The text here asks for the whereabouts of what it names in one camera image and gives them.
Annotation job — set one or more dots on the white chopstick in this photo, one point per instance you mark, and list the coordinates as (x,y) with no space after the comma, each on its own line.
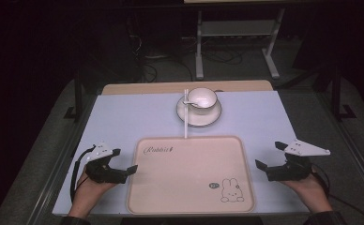
(187,123)

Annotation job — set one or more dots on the white plate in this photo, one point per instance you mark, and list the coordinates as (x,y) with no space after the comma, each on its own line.
(202,117)

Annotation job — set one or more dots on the person's right hand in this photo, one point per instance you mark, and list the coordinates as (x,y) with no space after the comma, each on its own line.
(308,190)

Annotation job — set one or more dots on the light blue table mat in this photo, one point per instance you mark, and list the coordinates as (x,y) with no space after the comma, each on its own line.
(133,115)

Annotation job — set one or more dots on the person's left hand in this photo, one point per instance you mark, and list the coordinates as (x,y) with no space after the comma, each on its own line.
(87,190)

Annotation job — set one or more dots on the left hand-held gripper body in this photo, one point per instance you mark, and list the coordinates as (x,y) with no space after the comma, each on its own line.
(103,170)

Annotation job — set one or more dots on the black stand leg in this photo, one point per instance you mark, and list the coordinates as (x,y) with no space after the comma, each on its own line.
(338,93)
(78,97)

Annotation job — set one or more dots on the white metal stand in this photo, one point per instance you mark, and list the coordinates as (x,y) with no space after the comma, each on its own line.
(233,28)

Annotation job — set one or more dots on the beige tray with rabbit print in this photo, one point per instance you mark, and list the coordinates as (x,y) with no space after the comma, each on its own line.
(189,178)

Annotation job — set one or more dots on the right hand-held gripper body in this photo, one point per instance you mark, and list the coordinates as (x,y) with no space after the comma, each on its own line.
(292,167)

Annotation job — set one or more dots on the white bowl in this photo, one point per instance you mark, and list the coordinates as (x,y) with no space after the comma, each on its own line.
(205,95)

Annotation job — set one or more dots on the white spoon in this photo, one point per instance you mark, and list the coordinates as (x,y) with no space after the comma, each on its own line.
(192,102)

